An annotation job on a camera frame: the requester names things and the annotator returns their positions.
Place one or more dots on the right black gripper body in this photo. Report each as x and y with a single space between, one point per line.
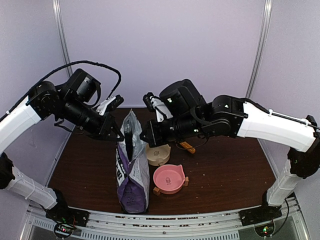
157 138

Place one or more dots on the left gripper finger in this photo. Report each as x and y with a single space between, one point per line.
117 139
117 130

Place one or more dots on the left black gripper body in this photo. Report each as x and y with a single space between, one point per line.
101 131

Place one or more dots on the purple puppy food bag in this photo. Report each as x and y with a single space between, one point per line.
132 168

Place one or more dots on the yellow plastic scoop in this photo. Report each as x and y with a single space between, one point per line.
186 147

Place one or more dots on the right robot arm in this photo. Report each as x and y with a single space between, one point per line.
182 113

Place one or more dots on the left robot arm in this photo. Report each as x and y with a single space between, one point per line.
66 102

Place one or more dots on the cream pet bowl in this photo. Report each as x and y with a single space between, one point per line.
158 156

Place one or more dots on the pink pet bowl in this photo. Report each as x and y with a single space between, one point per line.
169 179

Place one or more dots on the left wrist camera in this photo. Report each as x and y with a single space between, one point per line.
109 105

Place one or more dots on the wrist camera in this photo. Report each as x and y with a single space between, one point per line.
155 105
109 105

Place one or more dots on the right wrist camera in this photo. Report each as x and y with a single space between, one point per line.
155 105

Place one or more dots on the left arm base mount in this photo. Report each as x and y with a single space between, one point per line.
66 219

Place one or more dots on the aluminium front rail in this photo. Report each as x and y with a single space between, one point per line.
224 225

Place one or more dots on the left aluminium frame post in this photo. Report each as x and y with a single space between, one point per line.
60 29

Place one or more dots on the aluminium frame post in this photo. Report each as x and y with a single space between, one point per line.
263 36
60 29

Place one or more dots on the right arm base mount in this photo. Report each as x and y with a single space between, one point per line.
263 217

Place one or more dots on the right aluminium frame post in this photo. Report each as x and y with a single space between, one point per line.
263 36

